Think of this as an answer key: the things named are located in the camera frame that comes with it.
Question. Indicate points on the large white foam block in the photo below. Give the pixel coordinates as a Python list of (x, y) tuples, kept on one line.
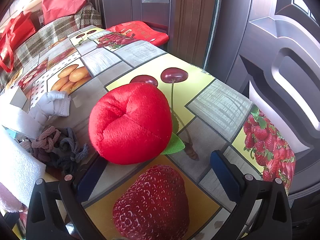
[(17, 165)]

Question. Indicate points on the plaid cloth covered seat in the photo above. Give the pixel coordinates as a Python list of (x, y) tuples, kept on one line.
[(50, 37)]

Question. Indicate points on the red crumpled fabric bag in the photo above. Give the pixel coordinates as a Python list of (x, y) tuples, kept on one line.
[(62, 0)]

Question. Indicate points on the small white foam piece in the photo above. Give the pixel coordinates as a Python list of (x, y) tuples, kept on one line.
[(22, 123)]

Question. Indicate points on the white sock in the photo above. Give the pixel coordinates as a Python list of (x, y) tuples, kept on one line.
[(53, 103)]

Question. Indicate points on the red tote bag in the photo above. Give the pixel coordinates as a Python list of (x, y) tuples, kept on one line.
[(17, 35)]

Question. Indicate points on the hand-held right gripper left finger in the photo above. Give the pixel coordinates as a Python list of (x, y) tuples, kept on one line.
[(90, 177)]

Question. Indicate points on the fruit print tablecloth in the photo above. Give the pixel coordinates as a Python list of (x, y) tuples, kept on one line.
[(212, 100)]

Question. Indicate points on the brown panelled door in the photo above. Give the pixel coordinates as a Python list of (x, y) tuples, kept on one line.
[(155, 5)]

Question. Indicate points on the red plush apple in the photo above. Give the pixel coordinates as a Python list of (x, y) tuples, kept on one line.
[(130, 122)]

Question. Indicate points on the purple knitted cloth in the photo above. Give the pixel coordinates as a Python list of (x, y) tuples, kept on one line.
[(46, 137)]

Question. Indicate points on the white cardboard box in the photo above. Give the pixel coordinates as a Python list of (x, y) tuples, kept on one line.
[(17, 100)]

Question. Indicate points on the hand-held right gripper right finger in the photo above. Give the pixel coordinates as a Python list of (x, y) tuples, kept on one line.
[(223, 175)]

